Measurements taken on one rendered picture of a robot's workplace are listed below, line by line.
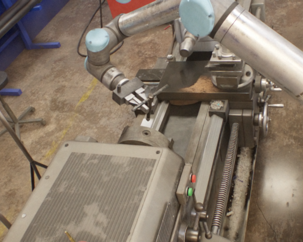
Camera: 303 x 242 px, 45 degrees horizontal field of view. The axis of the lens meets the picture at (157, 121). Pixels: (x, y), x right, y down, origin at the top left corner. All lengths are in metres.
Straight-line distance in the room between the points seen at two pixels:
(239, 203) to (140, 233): 1.19
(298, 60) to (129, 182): 0.63
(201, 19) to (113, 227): 0.65
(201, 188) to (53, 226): 0.80
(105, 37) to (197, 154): 0.81
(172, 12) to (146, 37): 3.48
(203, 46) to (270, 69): 1.60
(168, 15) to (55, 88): 3.21
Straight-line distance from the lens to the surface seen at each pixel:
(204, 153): 1.88
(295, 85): 1.01
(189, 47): 2.19
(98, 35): 1.46
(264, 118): 2.16
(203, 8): 0.98
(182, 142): 2.15
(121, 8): 4.85
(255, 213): 2.67
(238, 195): 2.26
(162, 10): 1.30
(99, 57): 1.47
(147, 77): 2.45
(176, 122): 2.28
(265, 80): 2.21
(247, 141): 2.29
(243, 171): 2.37
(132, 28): 1.45
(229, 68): 2.01
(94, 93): 4.05
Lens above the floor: 2.25
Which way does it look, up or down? 41 degrees down
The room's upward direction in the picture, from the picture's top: 17 degrees counter-clockwise
